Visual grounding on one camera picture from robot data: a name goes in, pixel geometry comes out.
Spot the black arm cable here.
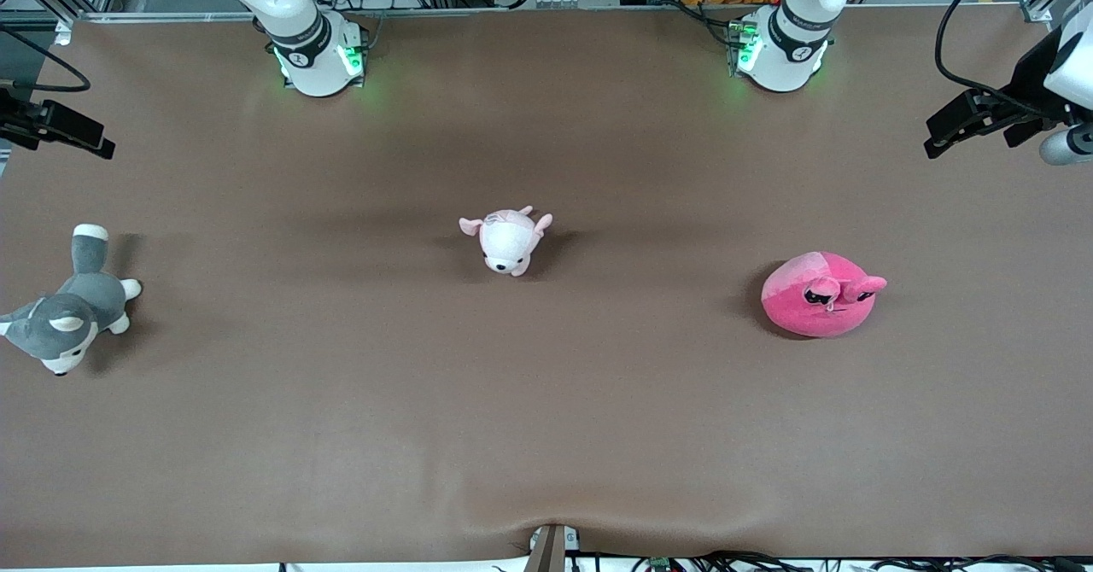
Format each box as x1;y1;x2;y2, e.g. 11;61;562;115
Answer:
0;24;92;95
934;0;1026;99

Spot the brown table cloth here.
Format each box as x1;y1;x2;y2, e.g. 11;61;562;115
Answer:
0;4;1093;569

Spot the gray husky plush toy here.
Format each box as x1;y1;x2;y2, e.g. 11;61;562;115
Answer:
0;224;143;376

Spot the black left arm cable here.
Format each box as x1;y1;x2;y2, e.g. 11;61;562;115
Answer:
934;0;1026;99

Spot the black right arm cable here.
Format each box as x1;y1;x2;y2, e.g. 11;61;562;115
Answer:
0;24;92;95

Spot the round pink plush toy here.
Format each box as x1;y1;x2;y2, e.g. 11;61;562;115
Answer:
760;250;889;340

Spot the white and pink plush dog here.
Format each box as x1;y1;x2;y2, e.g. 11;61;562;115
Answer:
459;205;554;278

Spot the black cable bundle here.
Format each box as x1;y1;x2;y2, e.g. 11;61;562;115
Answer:
632;549;1093;572

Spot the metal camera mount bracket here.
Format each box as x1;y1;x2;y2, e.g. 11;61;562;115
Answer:
523;522;582;572

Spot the aluminium table edge rail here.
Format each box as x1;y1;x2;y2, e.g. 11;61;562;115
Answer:
0;4;1053;26

